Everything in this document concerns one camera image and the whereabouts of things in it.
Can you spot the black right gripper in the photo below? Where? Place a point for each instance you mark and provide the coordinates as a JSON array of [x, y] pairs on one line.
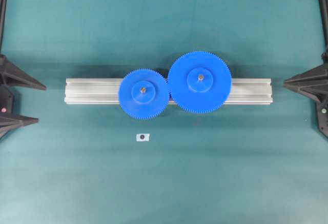
[[309, 77]]

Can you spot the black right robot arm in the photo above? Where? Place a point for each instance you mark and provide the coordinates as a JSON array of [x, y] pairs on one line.
[[323, 11]]

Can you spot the small blue gear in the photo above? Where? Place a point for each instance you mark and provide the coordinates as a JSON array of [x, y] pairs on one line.
[[143, 105]]

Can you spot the teal table mat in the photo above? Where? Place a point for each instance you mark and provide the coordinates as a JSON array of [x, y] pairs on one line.
[[239, 164]]

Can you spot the large blue gear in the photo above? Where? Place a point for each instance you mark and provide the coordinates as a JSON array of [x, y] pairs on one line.
[[199, 96]]

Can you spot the aluminium extrusion rail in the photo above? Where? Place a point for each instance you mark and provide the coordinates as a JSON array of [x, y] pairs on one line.
[[104, 91]]

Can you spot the white tape marker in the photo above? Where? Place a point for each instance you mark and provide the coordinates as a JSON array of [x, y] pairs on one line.
[[142, 137]]

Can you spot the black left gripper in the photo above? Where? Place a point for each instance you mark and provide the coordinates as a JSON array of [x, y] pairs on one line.
[[11, 75]]

